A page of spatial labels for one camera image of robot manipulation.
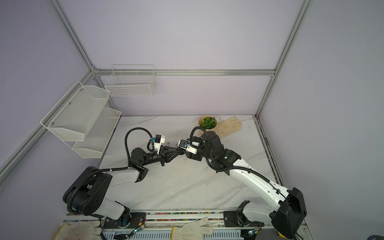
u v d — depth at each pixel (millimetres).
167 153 711
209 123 1010
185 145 594
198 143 641
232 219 734
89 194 445
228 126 1142
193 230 710
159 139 678
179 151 727
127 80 956
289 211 386
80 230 706
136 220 735
